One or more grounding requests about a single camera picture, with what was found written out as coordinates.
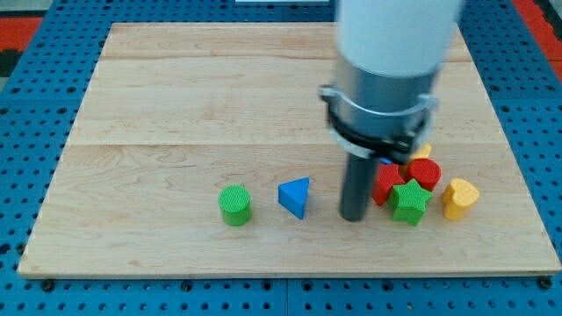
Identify red cylinder block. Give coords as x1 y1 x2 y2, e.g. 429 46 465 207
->
406 158 442 191

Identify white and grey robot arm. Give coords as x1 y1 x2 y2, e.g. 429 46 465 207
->
320 0 464 164

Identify blue triangle block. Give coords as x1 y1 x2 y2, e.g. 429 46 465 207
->
277 177 310 219

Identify green cylinder block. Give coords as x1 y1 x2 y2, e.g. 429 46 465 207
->
218 185 252 226

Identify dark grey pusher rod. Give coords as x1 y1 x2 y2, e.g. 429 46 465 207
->
339 154 379 222

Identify light wooden board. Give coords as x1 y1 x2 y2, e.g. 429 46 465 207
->
18 23 561 279

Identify blue block behind rod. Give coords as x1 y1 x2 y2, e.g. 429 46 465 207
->
379 158 392 165

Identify red angular block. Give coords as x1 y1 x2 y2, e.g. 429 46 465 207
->
371 163 405 206

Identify green star block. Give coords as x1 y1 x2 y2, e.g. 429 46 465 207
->
387 179 434 226

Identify yellow block behind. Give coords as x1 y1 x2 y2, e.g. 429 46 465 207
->
400 142 432 174

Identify yellow heart block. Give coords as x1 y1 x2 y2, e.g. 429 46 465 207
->
442 177 479 220

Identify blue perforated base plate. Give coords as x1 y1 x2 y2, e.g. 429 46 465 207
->
1 0 561 315

